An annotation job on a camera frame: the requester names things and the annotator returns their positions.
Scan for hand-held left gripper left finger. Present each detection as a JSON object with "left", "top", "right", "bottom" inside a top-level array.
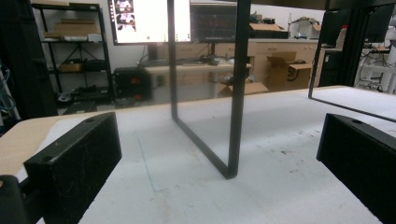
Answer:
[{"left": 23, "top": 111, "right": 122, "bottom": 224}]

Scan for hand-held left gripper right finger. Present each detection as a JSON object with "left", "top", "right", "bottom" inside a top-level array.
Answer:
[{"left": 316, "top": 113, "right": 396, "bottom": 224}]

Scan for black computer tower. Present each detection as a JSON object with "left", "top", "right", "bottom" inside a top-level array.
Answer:
[{"left": 113, "top": 66, "right": 152, "bottom": 101}]

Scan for small cardboard box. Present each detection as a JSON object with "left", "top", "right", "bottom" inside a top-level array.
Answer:
[{"left": 59, "top": 62, "right": 83, "bottom": 73}]

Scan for open cardboard box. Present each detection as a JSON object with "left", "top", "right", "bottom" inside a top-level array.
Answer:
[{"left": 266, "top": 51, "right": 313, "bottom": 92}]

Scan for black metal shelf rack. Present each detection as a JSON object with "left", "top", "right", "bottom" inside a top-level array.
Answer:
[{"left": 31, "top": 2, "right": 115, "bottom": 105}]

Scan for white foam table mat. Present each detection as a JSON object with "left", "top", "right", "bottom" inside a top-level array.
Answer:
[{"left": 15, "top": 86, "right": 396, "bottom": 224}]

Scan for black curtain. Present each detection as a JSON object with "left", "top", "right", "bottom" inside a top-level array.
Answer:
[{"left": 0, "top": 0, "right": 59, "bottom": 120}]

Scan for flat cardboard box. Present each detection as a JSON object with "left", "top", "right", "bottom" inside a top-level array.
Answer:
[{"left": 217, "top": 81, "right": 269, "bottom": 98}]

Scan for flat cardboard boxes on shelf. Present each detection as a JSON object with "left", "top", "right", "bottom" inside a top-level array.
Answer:
[{"left": 44, "top": 18, "right": 102, "bottom": 42}]

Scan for wooden desk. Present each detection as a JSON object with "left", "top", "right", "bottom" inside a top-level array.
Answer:
[{"left": 143, "top": 63, "right": 252, "bottom": 99}]

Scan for cardboard box with black items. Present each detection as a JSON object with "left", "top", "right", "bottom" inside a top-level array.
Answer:
[{"left": 248, "top": 13, "right": 290, "bottom": 40}]

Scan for bright computer monitor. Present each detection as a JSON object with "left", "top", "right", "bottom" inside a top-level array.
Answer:
[{"left": 107, "top": 0, "right": 192, "bottom": 46}]

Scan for dark computer monitor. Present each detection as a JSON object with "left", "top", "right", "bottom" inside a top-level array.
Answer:
[{"left": 190, "top": 2, "right": 238, "bottom": 44}]

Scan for black metal frame stand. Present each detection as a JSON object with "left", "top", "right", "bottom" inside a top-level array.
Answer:
[
  {"left": 166, "top": 0, "right": 252, "bottom": 180},
  {"left": 308, "top": 0, "right": 396, "bottom": 123}
]

